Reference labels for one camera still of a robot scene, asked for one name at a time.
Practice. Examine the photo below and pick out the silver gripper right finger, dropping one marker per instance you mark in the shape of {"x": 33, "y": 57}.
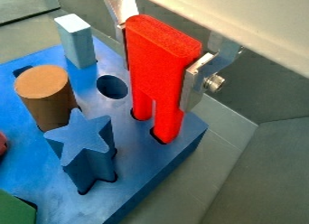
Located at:
{"x": 201, "y": 76}

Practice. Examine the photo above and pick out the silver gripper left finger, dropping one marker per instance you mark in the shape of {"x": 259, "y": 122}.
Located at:
{"x": 122, "y": 9}

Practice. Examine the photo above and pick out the red two-legged block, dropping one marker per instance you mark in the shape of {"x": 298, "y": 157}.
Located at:
{"x": 160, "y": 51}

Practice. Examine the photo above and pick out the blue foam shape board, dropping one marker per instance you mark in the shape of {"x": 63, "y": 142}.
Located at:
{"x": 31, "y": 173}

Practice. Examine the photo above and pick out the light blue rectangular block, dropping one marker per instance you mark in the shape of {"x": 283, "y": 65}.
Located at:
{"x": 76, "y": 40}

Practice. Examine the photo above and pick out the brown cylinder block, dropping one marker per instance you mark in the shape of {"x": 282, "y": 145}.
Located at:
{"x": 45, "y": 92}

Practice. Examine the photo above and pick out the blue star block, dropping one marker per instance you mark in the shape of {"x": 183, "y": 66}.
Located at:
{"x": 84, "y": 147}

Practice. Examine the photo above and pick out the red pentagon house block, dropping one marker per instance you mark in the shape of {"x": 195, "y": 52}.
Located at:
{"x": 3, "y": 143}

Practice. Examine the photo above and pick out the green hexagon block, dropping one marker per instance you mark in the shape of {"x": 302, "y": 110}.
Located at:
{"x": 15, "y": 210}

